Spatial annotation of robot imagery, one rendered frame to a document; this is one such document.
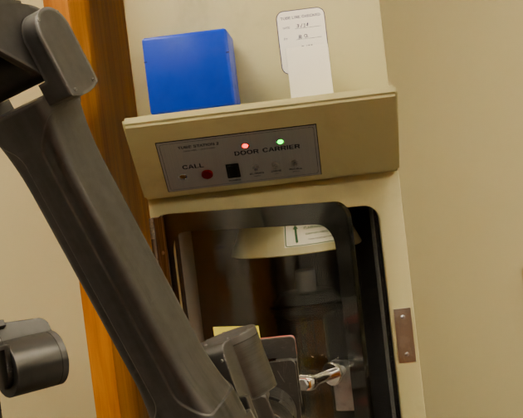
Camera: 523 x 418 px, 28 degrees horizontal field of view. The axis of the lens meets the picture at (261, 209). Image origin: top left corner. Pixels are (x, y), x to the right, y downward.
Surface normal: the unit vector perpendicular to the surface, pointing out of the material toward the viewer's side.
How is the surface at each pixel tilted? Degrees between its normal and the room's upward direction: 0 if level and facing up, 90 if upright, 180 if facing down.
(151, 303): 78
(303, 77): 90
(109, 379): 90
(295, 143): 135
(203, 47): 90
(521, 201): 90
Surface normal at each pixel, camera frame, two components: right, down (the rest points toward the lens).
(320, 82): -0.04, 0.06
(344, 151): 0.05, 0.74
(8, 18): 0.83, -0.29
